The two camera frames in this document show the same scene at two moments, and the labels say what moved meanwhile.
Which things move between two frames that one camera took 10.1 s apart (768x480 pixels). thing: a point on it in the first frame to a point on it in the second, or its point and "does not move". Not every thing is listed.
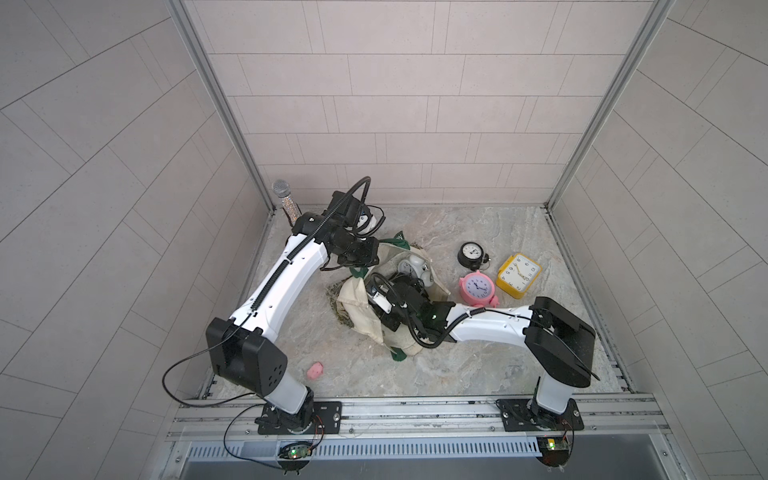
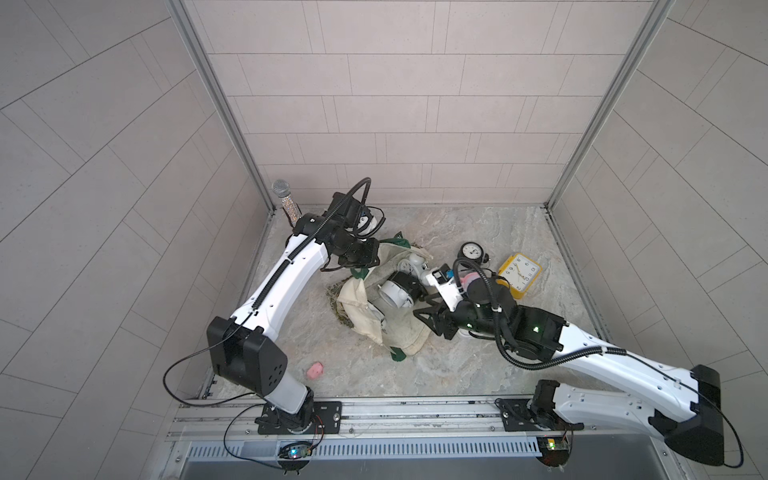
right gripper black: [388, 321] to [450, 326]
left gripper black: [370, 250] does not move
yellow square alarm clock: [516, 274] does not move
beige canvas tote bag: [359, 313] does not move
